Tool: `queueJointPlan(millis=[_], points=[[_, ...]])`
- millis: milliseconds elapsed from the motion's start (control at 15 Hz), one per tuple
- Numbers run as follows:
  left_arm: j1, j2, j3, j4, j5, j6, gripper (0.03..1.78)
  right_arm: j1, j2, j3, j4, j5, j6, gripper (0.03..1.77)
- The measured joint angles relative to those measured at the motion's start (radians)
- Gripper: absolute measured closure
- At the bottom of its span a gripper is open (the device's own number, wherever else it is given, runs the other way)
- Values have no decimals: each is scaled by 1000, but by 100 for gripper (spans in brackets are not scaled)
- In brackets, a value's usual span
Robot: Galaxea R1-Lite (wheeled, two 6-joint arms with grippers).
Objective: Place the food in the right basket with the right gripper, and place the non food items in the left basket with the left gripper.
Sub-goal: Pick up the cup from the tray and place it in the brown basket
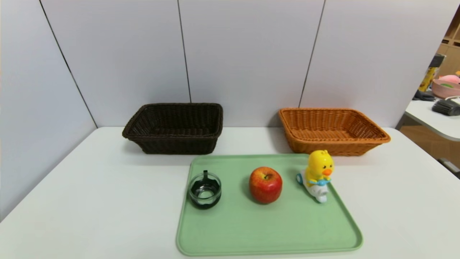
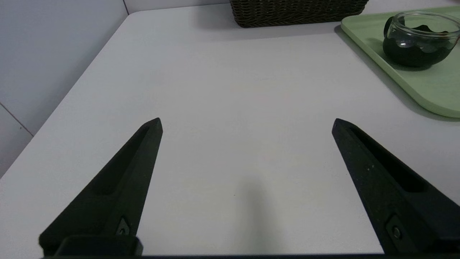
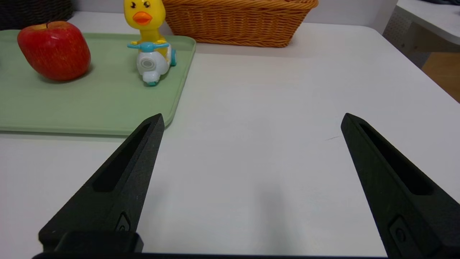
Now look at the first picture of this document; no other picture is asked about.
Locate red apple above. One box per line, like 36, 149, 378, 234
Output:
249, 166, 283, 204

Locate small clear glass cup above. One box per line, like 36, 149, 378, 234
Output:
189, 170, 222, 210

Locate yellow duck scooter toy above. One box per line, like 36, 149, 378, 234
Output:
296, 150, 335, 204

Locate dark brown wicker basket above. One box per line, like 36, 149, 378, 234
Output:
122, 103, 224, 155

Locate orange wicker basket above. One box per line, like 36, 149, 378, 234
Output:
279, 108, 391, 156

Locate light green plastic tray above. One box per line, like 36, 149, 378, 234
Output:
176, 154, 363, 257

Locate black flat item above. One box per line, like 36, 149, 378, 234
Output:
413, 90, 436, 101

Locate white side table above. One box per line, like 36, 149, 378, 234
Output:
405, 97, 460, 142

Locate yellow black bottle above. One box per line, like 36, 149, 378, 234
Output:
419, 53, 446, 92

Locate black brush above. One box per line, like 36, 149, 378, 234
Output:
432, 99, 460, 116

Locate pink bowl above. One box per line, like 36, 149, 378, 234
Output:
432, 78, 460, 99

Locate dark grey floor object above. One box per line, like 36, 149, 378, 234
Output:
438, 158, 460, 179

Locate wooden shelf unit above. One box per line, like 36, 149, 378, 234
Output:
437, 7, 460, 78

